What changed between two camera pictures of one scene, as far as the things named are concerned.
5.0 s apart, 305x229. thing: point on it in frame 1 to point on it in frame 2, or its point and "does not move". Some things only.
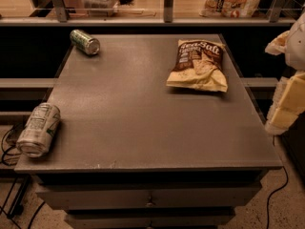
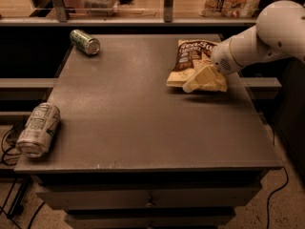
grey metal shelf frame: [274, 19] does not move
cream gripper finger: [289, 103] to [210, 78]
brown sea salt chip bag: [199, 64] does not move
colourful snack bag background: [231, 1] does not move
